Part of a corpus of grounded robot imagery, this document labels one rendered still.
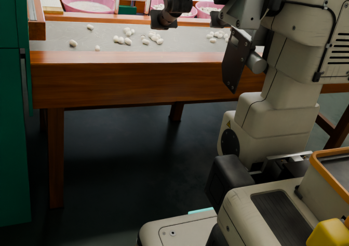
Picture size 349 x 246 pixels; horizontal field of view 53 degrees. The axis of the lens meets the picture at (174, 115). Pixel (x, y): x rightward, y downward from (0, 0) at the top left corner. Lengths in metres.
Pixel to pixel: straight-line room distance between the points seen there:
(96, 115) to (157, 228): 1.12
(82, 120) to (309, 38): 1.69
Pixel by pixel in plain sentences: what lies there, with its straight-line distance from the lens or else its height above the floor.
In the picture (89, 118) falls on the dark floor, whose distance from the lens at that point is 2.27.
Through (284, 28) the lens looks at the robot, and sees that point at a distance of 0.83.
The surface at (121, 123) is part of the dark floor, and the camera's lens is 2.25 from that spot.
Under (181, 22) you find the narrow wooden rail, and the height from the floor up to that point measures 0.76.
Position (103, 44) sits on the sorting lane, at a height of 0.74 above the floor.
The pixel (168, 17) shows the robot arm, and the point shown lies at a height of 0.95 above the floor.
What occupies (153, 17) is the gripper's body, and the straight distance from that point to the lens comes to 1.32.
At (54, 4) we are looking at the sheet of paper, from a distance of 1.72.
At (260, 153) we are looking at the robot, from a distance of 1.03.
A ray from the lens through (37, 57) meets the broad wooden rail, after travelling 1.29.
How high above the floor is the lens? 1.37
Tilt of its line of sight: 35 degrees down
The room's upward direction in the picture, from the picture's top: 13 degrees clockwise
